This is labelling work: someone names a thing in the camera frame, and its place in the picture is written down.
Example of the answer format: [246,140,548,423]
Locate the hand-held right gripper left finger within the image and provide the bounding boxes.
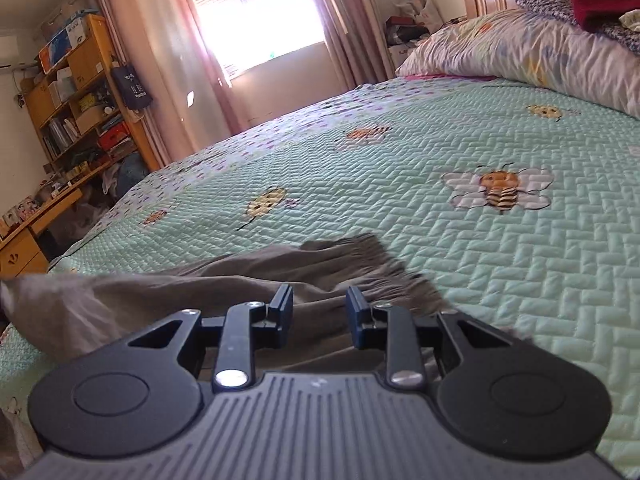
[128,285,294,393]

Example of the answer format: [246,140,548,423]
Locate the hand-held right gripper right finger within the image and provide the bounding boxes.
[346,286,513,388]

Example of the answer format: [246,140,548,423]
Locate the grey pants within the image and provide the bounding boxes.
[0,232,521,386]

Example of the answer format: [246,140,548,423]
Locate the green quilted bee bedspread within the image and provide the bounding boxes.
[0,75,640,471]

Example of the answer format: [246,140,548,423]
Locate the blue cloth bundle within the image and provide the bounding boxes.
[117,152,151,196]

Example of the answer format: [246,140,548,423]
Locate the red box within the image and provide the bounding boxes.
[97,130,133,153]

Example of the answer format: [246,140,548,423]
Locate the navy hanging bag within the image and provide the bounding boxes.
[111,64,153,111]

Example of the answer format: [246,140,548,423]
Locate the white plastic bag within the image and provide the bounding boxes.
[395,0,446,36]

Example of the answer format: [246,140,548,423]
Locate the floral pillow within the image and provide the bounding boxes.
[395,7,640,121]

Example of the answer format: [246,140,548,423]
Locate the wooden bookshelf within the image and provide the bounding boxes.
[20,12,161,181]

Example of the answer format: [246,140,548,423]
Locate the blue white cardboard box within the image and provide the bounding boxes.
[37,15,96,73]

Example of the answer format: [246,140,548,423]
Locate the blue white knit cloth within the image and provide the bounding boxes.
[515,0,640,53]

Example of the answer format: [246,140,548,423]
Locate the white air conditioner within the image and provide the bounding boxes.
[0,35,21,68]

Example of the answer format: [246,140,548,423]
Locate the dark red garment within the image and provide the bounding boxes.
[567,0,640,33]

